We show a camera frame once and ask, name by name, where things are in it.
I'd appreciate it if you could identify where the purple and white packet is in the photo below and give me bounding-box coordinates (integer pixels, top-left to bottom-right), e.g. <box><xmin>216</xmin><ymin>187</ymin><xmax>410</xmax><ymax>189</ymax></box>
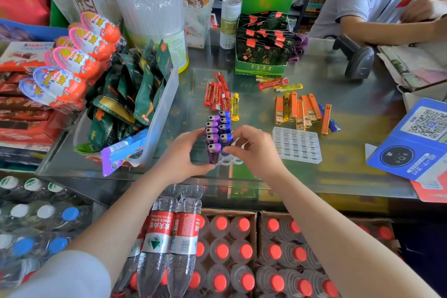
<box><xmin>101</xmin><ymin>129</ymin><xmax>149</xmax><ymax>177</ymax></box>

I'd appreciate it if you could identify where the group of red cap bottles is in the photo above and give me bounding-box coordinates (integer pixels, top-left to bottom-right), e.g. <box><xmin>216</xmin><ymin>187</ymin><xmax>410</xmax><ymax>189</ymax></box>
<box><xmin>257</xmin><ymin>217</ymin><xmax>395</xmax><ymax>298</ymax></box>
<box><xmin>189</xmin><ymin>215</ymin><xmax>256</xmax><ymax>298</ymax></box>

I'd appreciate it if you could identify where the clear plastic bin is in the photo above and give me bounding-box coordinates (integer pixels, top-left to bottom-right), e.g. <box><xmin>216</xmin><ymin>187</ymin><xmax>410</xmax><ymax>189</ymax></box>
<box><xmin>73</xmin><ymin>60</ymin><xmax>180</xmax><ymax>170</ymax></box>

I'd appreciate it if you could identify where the rack of chocolate egg packs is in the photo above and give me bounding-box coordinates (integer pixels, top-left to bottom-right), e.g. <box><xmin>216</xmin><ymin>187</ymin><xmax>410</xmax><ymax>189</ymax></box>
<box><xmin>18</xmin><ymin>11</ymin><xmax>123</xmax><ymax>108</ymax></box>

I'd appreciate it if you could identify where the pile of green snack packets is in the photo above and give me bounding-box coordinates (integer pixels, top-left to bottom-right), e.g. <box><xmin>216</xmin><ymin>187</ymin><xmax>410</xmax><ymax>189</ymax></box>
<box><xmin>75</xmin><ymin>39</ymin><xmax>174</xmax><ymax>154</ymax></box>

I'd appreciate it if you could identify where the red label water bottle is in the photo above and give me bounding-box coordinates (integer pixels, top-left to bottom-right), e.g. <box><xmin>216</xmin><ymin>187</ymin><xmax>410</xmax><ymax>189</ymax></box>
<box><xmin>137</xmin><ymin>184</ymin><xmax>180</xmax><ymax>298</ymax></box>
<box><xmin>167</xmin><ymin>184</ymin><xmax>205</xmax><ymax>298</ymax></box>

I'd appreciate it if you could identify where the pack of white and blue cap bottles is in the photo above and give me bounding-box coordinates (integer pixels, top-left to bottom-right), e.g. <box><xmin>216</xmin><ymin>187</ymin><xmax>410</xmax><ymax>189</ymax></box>
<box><xmin>0</xmin><ymin>175</ymin><xmax>94</xmax><ymax>289</ymax></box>

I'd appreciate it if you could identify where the clear tub of straws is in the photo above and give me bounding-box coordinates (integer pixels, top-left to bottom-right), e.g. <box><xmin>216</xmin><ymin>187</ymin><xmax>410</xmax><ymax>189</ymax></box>
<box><xmin>115</xmin><ymin>0</ymin><xmax>189</xmax><ymax>74</ymax></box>

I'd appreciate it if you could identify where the blue payment code stand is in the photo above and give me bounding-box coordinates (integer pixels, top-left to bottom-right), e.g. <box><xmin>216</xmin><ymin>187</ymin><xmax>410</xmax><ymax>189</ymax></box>
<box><xmin>365</xmin><ymin>98</ymin><xmax>447</xmax><ymax>184</ymax></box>

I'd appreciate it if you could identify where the stack of chocolate bar boxes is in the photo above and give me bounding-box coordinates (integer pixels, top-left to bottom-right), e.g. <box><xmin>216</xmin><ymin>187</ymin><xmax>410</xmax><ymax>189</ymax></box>
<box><xmin>0</xmin><ymin>41</ymin><xmax>68</xmax><ymax>164</ymax></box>

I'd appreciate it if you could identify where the red card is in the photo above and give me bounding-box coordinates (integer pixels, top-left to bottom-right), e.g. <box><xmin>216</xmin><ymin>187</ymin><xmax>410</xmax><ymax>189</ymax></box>
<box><xmin>410</xmin><ymin>171</ymin><xmax>447</xmax><ymax>203</ymax></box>

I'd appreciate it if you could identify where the single red lighter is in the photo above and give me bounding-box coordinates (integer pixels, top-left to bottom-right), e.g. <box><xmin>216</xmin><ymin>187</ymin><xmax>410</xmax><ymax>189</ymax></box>
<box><xmin>258</xmin><ymin>77</ymin><xmax>290</xmax><ymax>90</ymax></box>

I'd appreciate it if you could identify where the black barcode scanner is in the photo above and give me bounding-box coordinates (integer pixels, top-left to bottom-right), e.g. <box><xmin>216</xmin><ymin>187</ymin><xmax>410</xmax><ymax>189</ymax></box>
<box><xmin>332</xmin><ymin>34</ymin><xmax>375</xmax><ymax>80</ymax></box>

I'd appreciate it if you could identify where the white and green can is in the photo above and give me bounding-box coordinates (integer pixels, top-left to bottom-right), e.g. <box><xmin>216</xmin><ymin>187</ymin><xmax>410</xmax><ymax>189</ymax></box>
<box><xmin>219</xmin><ymin>0</ymin><xmax>242</xmax><ymax>50</ymax></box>

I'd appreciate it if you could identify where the pile of orange lighters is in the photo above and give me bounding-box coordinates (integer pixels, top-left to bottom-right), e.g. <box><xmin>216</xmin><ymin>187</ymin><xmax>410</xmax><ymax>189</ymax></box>
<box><xmin>274</xmin><ymin>91</ymin><xmax>332</xmax><ymax>136</ymax></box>

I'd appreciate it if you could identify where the white plastic lighter tray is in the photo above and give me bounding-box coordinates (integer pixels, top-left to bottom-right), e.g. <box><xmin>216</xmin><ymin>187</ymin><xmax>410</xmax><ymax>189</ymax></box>
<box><xmin>272</xmin><ymin>127</ymin><xmax>323</xmax><ymax>164</ymax></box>

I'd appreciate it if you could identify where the clear plastic lighter tray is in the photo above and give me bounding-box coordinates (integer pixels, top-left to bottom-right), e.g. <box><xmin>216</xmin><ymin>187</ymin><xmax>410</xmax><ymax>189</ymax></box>
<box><xmin>214</xmin><ymin>137</ymin><xmax>249</xmax><ymax>168</ymax></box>

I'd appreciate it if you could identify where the person's right hand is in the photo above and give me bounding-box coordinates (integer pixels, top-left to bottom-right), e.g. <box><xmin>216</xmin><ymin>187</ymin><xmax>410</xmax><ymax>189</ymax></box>
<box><xmin>222</xmin><ymin>125</ymin><xmax>290</xmax><ymax>184</ymax></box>

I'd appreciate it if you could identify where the purple cloth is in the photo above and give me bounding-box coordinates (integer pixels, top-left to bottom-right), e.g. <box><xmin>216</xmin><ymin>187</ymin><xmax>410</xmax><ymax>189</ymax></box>
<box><xmin>288</xmin><ymin>33</ymin><xmax>309</xmax><ymax>63</ymax></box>

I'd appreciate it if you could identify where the person's right forearm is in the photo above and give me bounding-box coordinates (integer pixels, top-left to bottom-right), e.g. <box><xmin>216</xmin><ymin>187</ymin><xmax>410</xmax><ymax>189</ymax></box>
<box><xmin>265</xmin><ymin>169</ymin><xmax>441</xmax><ymax>298</ymax></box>

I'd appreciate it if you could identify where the pile of red lighters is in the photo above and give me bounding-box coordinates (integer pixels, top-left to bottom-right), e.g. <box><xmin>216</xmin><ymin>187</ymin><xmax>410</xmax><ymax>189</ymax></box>
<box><xmin>203</xmin><ymin>72</ymin><xmax>232</xmax><ymax>112</ymax></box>

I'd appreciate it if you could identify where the person's left forearm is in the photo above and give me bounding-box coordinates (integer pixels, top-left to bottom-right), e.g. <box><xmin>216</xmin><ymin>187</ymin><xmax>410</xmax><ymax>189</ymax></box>
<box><xmin>66</xmin><ymin>165</ymin><xmax>182</xmax><ymax>289</ymax></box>

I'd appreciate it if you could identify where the clear plastic box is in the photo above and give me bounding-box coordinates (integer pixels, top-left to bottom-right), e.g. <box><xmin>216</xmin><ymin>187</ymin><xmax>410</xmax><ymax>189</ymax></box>
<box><xmin>182</xmin><ymin>0</ymin><xmax>217</xmax><ymax>49</ymax></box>

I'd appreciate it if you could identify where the white sleeve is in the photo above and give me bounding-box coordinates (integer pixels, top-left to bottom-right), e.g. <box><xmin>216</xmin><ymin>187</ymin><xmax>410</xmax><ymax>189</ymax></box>
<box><xmin>6</xmin><ymin>250</ymin><xmax>112</xmax><ymax>298</ymax></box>

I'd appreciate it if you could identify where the person's left hand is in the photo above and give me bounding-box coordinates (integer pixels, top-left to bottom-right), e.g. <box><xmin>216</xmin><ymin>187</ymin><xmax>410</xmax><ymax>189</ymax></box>
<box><xmin>154</xmin><ymin>128</ymin><xmax>216</xmax><ymax>187</ymax></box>

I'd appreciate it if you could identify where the stack of dark snack packets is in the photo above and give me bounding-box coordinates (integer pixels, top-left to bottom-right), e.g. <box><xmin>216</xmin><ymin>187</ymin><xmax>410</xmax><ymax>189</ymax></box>
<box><xmin>236</xmin><ymin>11</ymin><xmax>295</xmax><ymax>66</ymax></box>

